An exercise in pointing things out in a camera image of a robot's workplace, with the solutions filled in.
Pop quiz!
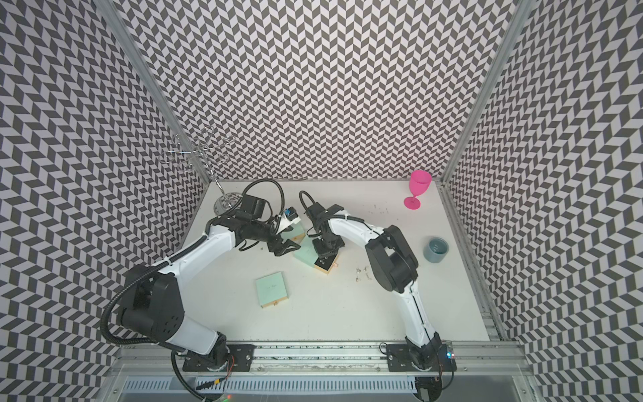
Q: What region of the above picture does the aluminium front rail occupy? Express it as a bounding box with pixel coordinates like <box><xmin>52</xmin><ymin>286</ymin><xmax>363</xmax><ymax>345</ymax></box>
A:
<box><xmin>97</xmin><ymin>341</ymin><xmax>543</xmax><ymax>401</ymax></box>

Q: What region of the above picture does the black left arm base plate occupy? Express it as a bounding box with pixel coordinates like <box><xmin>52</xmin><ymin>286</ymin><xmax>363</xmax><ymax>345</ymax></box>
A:
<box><xmin>183</xmin><ymin>343</ymin><xmax>256</xmax><ymax>373</ymax></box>

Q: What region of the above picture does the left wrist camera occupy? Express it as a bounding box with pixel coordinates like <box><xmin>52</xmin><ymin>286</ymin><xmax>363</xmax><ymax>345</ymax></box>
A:
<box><xmin>280</xmin><ymin>207</ymin><xmax>301</xmax><ymax>227</ymax></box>

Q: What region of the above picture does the aluminium corner post left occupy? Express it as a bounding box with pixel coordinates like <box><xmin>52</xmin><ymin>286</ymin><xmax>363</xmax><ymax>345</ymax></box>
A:
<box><xmin>94</xmin><ymin>0</ymin><xmax>211</xmax><ymax>184</ymax></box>

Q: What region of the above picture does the pink plastic wine glass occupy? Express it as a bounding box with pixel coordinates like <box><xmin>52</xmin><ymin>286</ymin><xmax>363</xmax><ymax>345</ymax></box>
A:
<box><xmin>404</xmin><ymin>170</ymin><xmax>433</xmax><ymax>210</ymax></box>

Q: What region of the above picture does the mint green drawer jewelry box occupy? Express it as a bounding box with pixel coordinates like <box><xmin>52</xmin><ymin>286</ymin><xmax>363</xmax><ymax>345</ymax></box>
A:
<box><xmin>293</xmin><ymin>237</ymin><xmax>338</xmax><ymax>274</ymax></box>

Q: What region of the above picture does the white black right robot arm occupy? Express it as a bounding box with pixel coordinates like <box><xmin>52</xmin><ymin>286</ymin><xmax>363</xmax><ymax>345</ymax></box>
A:
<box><xmin>299</xmin><ymin>190</ymin><xmax>442</xmax><ymax>371</ymax></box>

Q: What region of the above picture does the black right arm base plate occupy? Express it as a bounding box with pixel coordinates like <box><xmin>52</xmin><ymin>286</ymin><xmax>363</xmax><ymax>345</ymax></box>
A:
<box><xmin>378</xmin><ymin>343</ymin><xmax>457</xmax><ymax>373</ymax></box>

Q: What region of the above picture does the aluminium corner post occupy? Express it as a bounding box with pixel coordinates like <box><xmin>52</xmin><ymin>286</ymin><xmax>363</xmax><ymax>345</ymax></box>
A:
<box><xmin>94</xmin><ymin>0</ymin><xmax>211</xmax><ymax>184</ymax></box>
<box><xmin>440</xmin><ymin>0</ymin><xmax>538</xmax><ymax>184</ymax></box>

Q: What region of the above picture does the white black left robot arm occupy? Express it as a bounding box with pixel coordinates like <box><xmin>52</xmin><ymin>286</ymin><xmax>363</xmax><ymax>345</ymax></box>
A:
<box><xmin>100</xmin><ymin>180</ymin><xmax>301</xmax><ymax>370</ymax></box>

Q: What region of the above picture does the small earrings pile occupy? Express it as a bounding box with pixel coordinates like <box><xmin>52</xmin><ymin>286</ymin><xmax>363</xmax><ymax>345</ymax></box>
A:
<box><xmin>355</xmin><ymin>267</ymin><xmax>373</xmax><ymax>282</ymax></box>

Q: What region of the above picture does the chrome jewelry tree stand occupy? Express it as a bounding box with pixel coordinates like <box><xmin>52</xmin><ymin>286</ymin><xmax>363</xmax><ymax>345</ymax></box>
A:
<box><xmin>157</xmin><ymin>127</ymin><xmax>241</xmax><ymax>215</ymax></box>

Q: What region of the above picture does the aluminium corner post right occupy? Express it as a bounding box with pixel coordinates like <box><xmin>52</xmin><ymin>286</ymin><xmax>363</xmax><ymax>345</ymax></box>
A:
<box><xmin>440</xmin><ymin>0</ymin><xmax>538</xmax><ymax>184</ymax></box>

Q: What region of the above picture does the teal round cup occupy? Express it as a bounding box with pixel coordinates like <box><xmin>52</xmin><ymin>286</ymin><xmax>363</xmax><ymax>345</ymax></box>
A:
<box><xmin>423</xmin><ymin>236</ymin><xmax>450</xmax><ymax>264</ymax></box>

